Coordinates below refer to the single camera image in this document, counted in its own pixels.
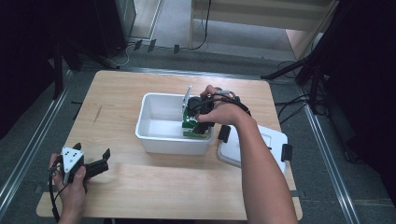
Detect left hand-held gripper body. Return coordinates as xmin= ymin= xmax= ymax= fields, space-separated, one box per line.
xmin=60 ymin=147 xmax=88 ymax=186

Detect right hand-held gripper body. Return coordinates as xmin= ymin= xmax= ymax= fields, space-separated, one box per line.
xmin=181 ymin=86 xmax=217 ymax=126

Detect green cardboard box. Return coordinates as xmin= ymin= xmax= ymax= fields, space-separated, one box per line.
xmin=180 ymin=106 xmax=209 ymax=140

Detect white lid with black latches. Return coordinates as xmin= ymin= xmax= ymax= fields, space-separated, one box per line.
xmin=216 ymin=124 xmax=294 ymax=175

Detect white plastic storage box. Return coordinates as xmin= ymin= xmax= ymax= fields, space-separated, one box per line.
xmin=134 ymin=91 xmax=216 ymax=156

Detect person's right hand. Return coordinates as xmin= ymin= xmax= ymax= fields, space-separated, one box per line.
xmin=195 ymin=84 xmax=250 ymax=127

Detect person's left hand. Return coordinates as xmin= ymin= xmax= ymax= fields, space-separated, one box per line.
xmin=49 ymin=152 xmax=88 ymax=217

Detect black metal stand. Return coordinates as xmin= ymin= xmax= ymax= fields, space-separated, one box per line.
xmin=50 ymin=36 xmax=85 ymax=101

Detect light wooden shelf unit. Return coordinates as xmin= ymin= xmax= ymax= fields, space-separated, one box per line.
xmin=189 ymin=0 xmax=340 ymax=61

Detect black tripod stand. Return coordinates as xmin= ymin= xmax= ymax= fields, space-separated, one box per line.
xmin=261 ymin=0 xmax=356 ymax=116

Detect dark cabinet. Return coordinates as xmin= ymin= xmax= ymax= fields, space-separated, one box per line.
xmin=92 ymin=0 xmax=138 ymax=59

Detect right hand-held gripper cable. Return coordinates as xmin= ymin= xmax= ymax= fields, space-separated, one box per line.
xmin=190 ymin=93 xmax=252 ymax=117

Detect hand-held gripper cable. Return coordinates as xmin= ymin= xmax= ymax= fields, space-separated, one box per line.
xmin=47 ymin=154 xmax=69 ymax=224
xmin=190 ymin=93 xmax=252 ymax=117

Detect left hand-held gripper cable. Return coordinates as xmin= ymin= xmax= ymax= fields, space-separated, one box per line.
xmin=47 ymin=154 xmax=69 ymax=224

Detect metal floor rail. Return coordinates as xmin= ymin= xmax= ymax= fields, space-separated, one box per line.
xmin=0 ymin=69 xmax=74 ymax=217
xmin=302 ymin=101 xmax=362 ymax=224

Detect black hanging cable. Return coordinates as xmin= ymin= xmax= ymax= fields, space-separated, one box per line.
xmin=189 ymin=0 xmax=213 ymax=51

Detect white floor cable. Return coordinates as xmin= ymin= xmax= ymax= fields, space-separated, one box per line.
xmin=106 ymin=43 xmax=131 ymax=69

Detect black floor cables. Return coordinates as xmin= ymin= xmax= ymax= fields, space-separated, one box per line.
xmin=275 ymin=60 xmax=328 ymax=126

